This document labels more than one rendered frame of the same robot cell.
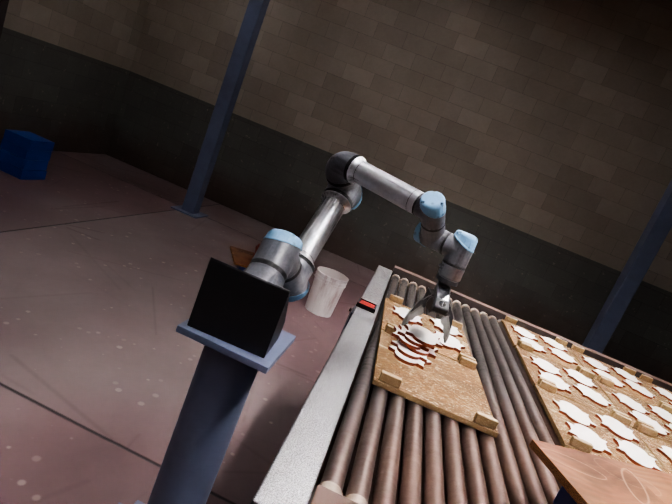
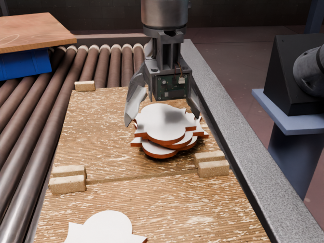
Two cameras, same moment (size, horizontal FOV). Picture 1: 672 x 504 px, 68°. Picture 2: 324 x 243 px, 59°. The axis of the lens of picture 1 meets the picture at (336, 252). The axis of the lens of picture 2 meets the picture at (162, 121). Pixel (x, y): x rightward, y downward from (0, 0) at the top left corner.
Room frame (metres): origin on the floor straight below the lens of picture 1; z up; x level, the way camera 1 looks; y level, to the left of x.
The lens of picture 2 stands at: (2.04, -0.47, 1.31)
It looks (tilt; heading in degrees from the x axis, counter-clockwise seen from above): 32 degrees down; 167
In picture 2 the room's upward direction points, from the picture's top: straight up
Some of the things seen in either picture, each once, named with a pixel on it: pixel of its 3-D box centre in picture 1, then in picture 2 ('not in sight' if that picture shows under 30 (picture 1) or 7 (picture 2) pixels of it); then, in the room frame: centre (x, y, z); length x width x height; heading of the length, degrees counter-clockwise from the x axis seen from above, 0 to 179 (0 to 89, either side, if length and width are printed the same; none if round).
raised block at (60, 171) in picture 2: (467, 362); (69, 173); (1.61, -0.55, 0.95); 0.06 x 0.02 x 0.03; 86
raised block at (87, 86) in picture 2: (485, 420); (85, 86); (1.22, -0.53, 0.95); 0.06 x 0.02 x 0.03; 86
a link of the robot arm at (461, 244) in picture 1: (459, 249); not in sight; (1.57, -0.36, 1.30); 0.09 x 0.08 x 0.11; 61
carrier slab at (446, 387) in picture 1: (430, 376); (134, 122); (1.43, -0.40, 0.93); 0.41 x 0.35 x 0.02; 176
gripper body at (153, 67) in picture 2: (439, 294); (165, 61); (1.58, -0.36, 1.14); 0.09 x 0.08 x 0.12; 0
